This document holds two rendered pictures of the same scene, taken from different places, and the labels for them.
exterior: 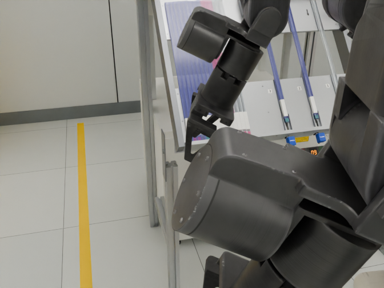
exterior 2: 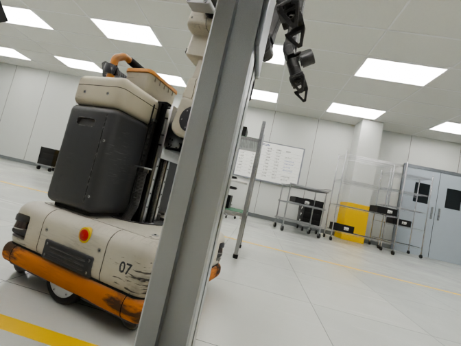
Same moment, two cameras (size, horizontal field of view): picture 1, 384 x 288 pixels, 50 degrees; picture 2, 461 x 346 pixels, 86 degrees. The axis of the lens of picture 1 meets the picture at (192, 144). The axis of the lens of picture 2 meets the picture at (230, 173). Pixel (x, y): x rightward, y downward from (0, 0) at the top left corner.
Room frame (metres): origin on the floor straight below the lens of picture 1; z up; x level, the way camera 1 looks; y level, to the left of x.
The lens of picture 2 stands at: (1.36, 0.16, 0.47)
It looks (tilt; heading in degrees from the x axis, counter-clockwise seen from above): 5 degrees up; 201
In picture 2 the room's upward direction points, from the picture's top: 13 degrees clockwise
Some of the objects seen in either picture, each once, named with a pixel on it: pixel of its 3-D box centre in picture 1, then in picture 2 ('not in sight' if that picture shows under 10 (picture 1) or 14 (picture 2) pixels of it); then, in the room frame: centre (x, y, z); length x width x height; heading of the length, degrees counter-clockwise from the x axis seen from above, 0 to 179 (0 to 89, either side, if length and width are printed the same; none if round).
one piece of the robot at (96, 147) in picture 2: not in sight; (140, 148); (0.44, -0.67, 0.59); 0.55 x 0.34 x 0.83; 1
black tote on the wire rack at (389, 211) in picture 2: not in sight; (383, 211); (-4.63, 1.33, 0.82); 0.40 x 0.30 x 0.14; 110
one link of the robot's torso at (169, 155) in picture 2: not in sight; (197, 141); (0.37, -0.42, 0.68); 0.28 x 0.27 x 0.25; 1
